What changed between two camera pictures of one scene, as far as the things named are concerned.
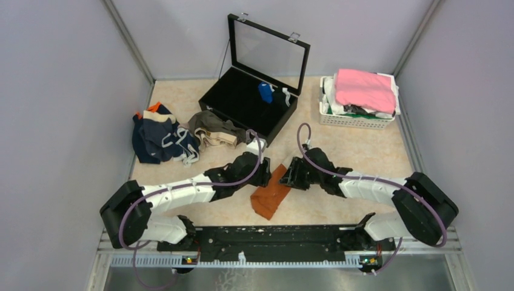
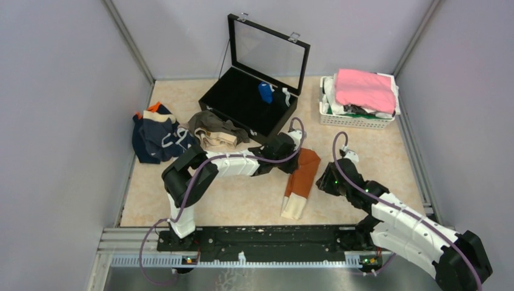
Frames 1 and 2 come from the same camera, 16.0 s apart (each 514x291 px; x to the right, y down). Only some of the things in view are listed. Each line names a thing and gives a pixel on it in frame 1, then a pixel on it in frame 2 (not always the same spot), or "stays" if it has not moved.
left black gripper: x=264 y=174 to x=293 y=166
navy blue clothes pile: x=158 y=137 stays
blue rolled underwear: x=266 y=90 stays
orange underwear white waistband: x=265 y=200 to x=299 y=184
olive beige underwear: x=210 y=130 stays
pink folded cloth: x=371 y=90 stays
